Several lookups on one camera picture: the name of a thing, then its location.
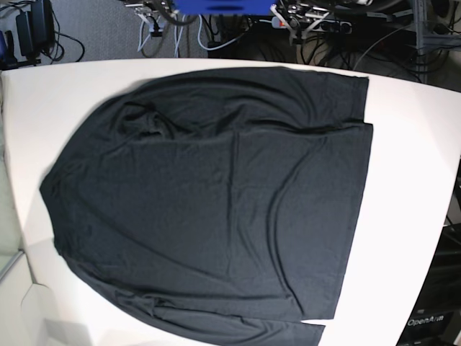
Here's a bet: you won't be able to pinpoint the black long-sleeve T-shirt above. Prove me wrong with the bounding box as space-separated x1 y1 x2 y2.
40 67 373 345

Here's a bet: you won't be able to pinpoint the blue box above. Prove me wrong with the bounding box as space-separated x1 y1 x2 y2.
174 0 277 15

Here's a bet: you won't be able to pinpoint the black power adapter bricks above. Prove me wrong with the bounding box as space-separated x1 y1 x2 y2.
16 1 55 59

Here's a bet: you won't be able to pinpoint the black OpenArm equipment case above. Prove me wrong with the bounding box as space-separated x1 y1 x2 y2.
397 223 460 345

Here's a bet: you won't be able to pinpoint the white cable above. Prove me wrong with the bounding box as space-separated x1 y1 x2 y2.
138 10 249 58

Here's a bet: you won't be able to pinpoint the white power strip red switch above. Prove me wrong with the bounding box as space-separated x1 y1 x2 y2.
269 17 353 36

